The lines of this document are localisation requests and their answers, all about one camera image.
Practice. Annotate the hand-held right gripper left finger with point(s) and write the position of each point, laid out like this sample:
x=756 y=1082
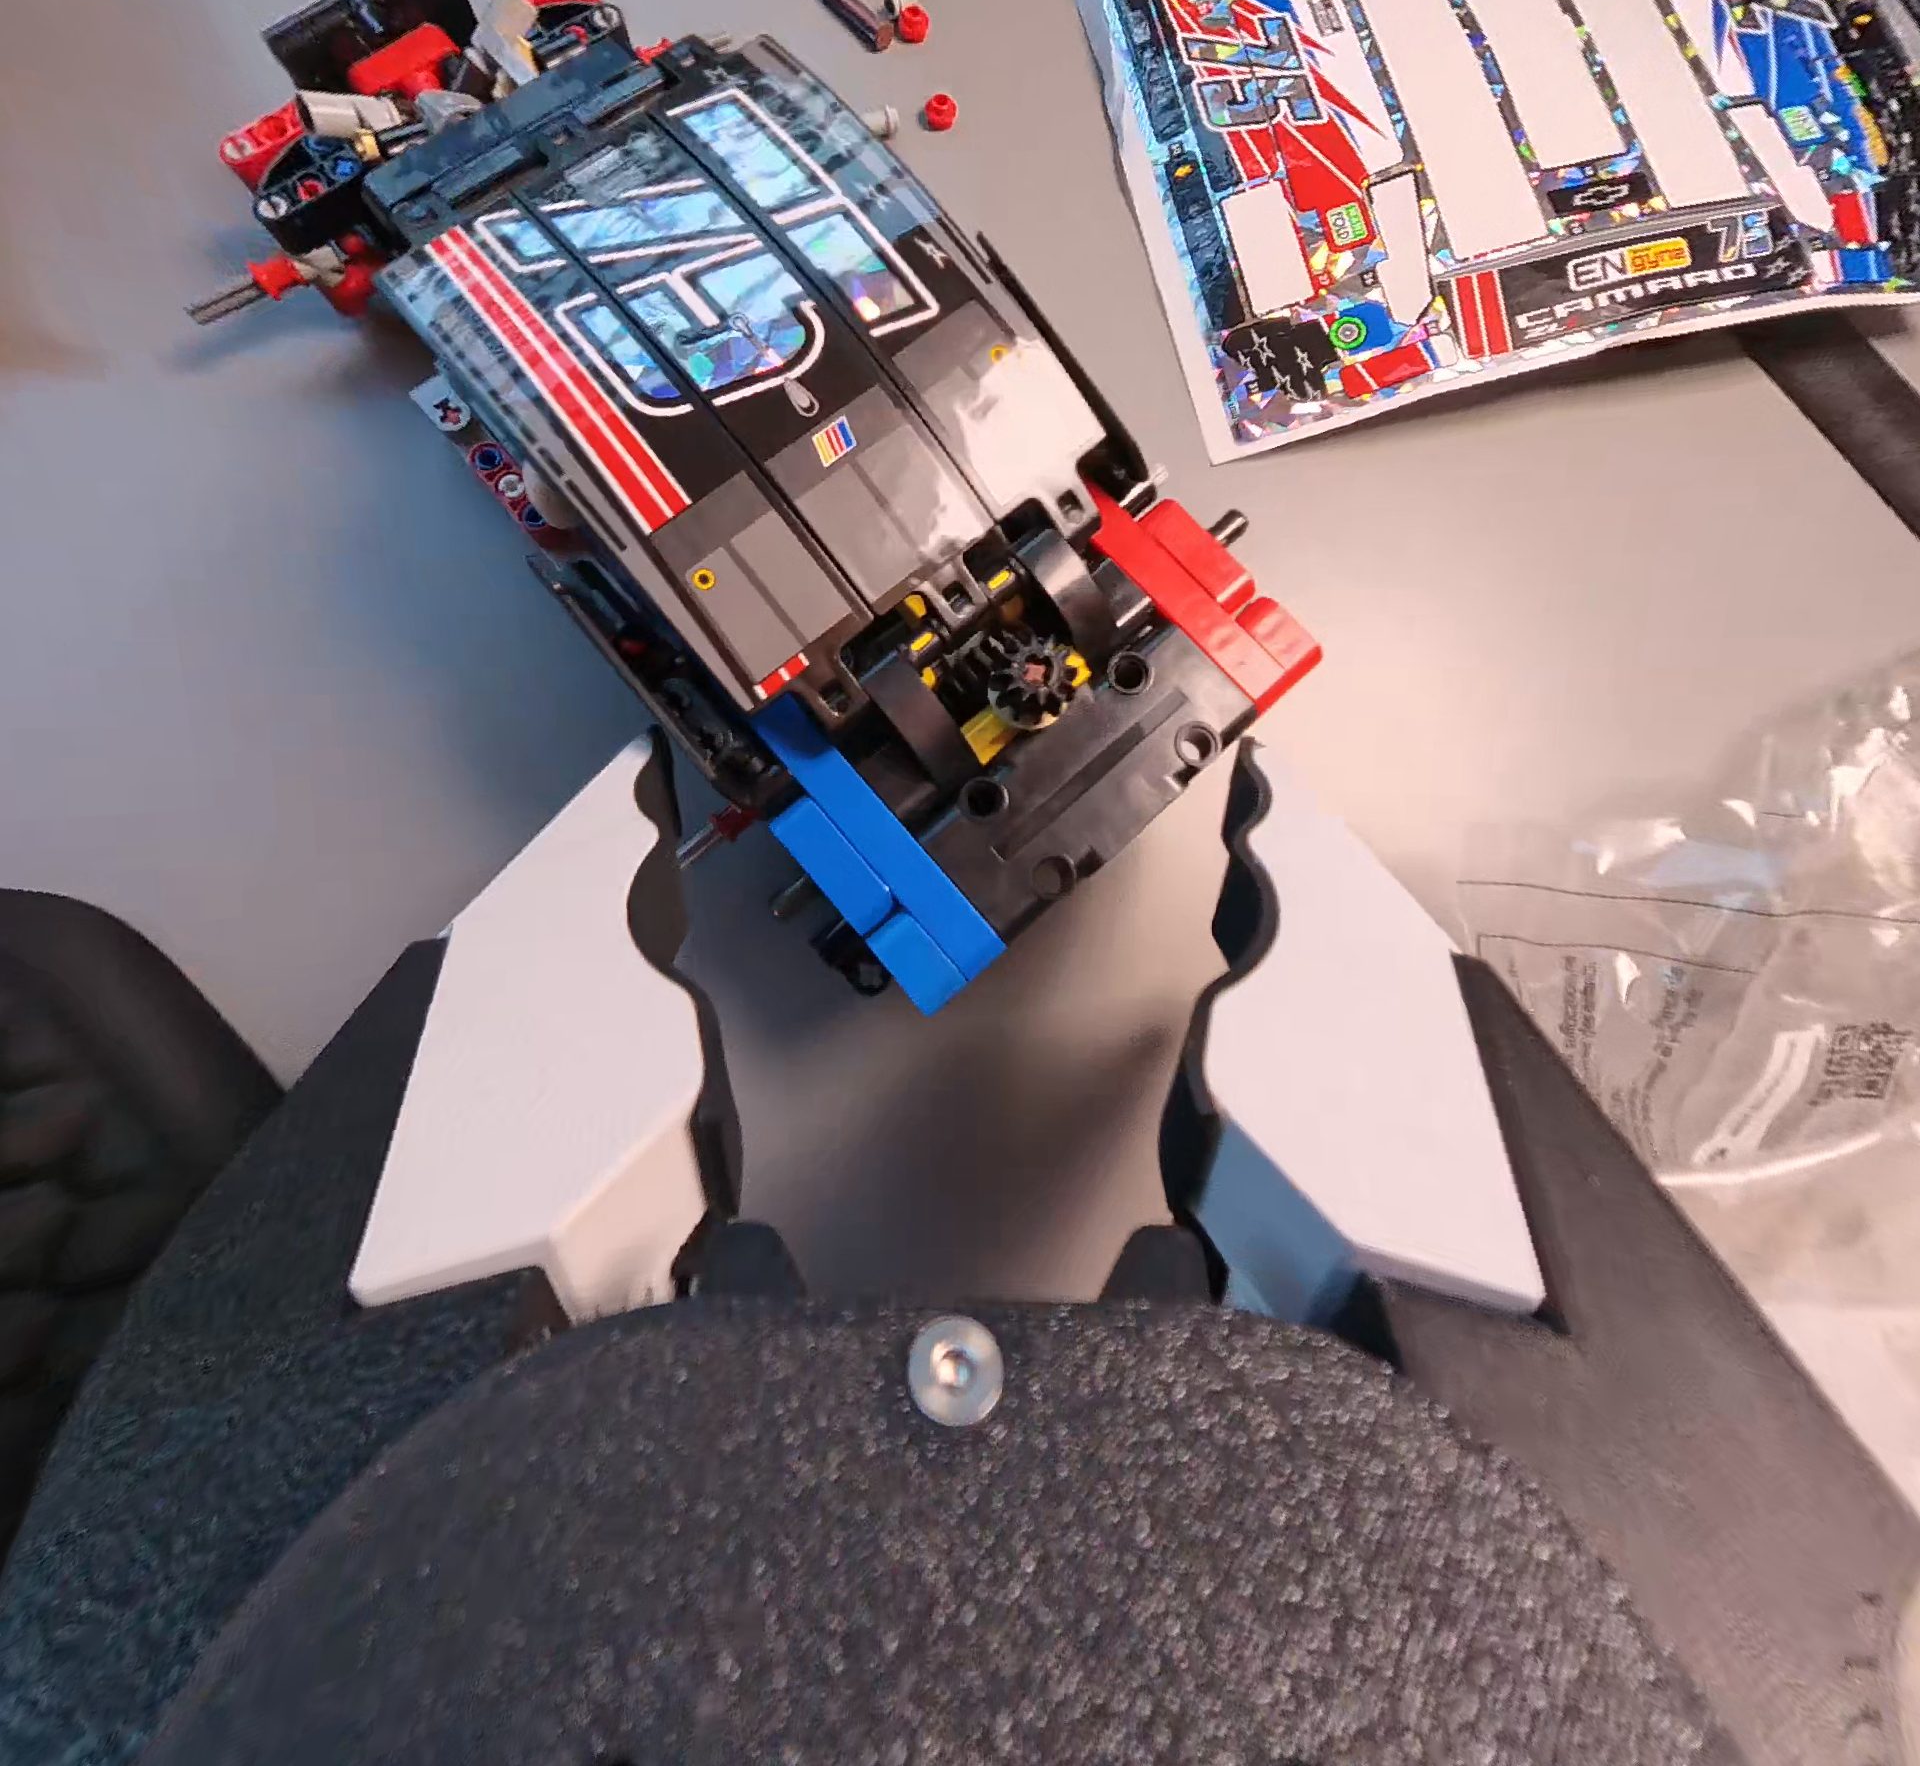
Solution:
x=540 y=1090

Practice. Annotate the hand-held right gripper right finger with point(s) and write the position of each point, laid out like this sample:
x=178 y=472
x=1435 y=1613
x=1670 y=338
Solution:
x=1365 y=1090

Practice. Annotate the lego race car model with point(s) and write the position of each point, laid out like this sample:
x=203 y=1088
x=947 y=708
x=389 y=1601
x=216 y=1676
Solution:
x=721 y=341

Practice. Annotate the heap of clear plastic bags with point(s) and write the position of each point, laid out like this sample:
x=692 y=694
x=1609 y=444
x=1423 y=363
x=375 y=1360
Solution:
x=1726 y=1045

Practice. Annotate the black textured cushion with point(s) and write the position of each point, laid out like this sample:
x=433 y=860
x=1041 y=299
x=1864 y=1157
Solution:
x=105 y=1122

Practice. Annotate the holographic sticker sheet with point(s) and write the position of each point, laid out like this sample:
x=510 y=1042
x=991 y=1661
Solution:
x=1499 y=71

